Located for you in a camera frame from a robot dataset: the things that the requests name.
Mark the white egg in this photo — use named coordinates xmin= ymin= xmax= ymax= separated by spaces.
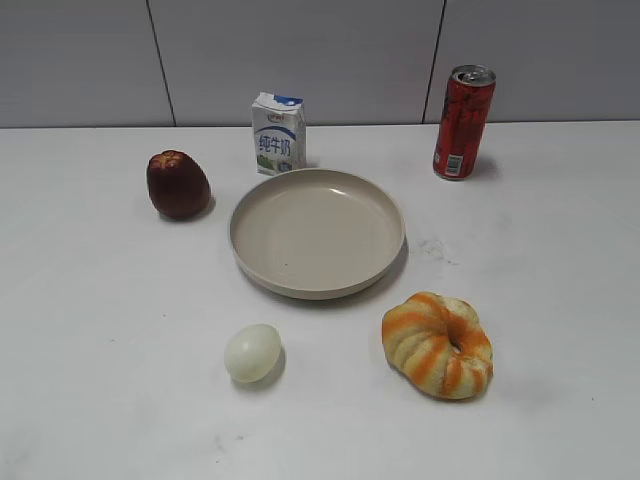
xmin=224 ymin=324 xmax=282 ymax=383

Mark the beige round plate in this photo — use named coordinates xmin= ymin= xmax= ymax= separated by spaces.
xmin=229 ymin=168 xmax=406 ymax=301

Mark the white blue milk carton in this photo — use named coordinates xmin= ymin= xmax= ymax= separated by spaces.
xmin=251 ymin=92 xmax=307 ymax=175

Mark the dark red apple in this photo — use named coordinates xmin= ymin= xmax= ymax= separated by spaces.
xmin=146 ymin=150 xmax=211 ymax=220

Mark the tall red soda can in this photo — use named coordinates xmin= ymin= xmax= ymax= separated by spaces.
xmin=433 ymin=64 xmax=496 ymax=180

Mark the orange striped bread ring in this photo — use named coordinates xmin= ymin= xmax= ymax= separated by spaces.
xmin=382 ymin=291 xmax=495 ymax=401

